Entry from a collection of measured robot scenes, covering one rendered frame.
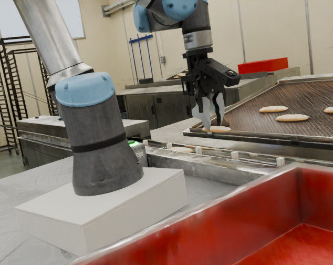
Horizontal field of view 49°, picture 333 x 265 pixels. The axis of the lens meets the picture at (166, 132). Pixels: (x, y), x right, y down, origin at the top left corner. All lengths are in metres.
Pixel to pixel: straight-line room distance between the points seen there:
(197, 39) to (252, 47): 4.77
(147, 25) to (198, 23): 0.13
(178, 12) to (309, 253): 0.51
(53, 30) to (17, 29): 7.23
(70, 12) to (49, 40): 7.68
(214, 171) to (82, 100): 0.36
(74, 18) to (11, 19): 1.31
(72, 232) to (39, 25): 0.46
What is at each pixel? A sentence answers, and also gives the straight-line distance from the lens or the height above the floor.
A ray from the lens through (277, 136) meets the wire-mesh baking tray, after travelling 0.98.
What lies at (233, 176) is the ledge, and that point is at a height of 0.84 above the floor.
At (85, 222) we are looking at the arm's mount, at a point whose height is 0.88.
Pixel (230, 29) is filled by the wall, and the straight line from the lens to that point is 5.99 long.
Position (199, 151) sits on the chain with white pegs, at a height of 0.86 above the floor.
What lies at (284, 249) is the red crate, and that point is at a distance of 0.59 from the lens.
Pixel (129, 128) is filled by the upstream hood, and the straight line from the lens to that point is 1.36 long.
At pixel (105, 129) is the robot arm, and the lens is 0.73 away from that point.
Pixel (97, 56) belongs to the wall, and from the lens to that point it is 8.63.
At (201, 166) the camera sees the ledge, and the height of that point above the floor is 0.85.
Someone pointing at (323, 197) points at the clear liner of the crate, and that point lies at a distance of 0.61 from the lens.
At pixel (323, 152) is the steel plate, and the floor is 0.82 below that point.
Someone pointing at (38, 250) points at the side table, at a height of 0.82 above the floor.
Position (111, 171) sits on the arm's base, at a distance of 0.73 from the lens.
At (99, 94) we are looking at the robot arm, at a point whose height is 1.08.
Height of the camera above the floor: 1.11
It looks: 10 degrees down
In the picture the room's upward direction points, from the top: 9 degrees counter-clockwise
